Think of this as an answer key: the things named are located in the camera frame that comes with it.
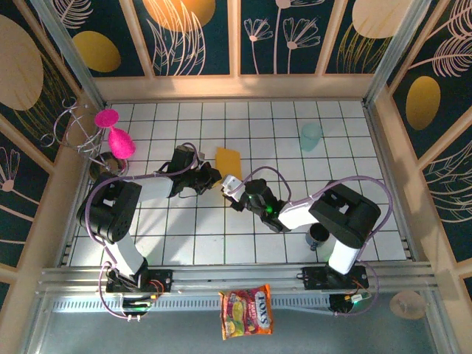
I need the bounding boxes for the yellow cloth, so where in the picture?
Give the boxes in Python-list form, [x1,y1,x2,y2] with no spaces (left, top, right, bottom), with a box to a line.
[215,147,243,181]

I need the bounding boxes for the dark metal mug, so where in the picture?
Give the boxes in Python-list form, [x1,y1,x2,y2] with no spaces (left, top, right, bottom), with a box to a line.
[305,223,332,252]

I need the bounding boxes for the pink wine glasses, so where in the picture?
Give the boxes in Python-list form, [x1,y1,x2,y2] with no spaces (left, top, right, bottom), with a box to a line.
[94,108,136,160]

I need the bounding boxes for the translucent teal plastic cup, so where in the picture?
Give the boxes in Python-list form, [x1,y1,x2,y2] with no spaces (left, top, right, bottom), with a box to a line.
[299,122,324,153]

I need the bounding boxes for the orange Fox's candy bag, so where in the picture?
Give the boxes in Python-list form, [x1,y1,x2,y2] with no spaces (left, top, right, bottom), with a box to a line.
[218,283,275,341]

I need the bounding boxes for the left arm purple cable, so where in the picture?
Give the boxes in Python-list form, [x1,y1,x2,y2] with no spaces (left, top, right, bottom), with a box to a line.
[83,142,200,322]

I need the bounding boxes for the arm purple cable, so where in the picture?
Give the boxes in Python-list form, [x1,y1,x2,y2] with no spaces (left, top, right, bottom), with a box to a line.
[239,165,392,318]
[83,142,200,322]

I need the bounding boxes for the aluminium mounting rail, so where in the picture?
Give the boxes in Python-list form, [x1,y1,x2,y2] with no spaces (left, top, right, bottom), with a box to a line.
[36,261,440,296]

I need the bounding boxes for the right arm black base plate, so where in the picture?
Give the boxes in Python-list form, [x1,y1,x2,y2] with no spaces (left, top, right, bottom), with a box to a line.
[301,265,369,291]

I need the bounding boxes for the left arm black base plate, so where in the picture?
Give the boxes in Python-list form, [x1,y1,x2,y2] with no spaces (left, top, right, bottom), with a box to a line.
[105,268,174,294]

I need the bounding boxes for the silver wire glass rack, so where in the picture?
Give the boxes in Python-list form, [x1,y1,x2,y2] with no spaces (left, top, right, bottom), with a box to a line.
[39,97,130,185]

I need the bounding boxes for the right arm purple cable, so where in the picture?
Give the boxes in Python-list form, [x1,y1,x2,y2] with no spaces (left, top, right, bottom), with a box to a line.
[239,165,392,318]

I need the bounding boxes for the perforated metal cable tray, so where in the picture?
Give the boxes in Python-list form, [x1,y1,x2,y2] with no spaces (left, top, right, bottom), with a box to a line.
[47,296,333,314]

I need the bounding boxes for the aluminium frame post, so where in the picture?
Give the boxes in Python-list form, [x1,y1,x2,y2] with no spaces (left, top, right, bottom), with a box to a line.
[31,0,108,108]
[362,0,433,106]

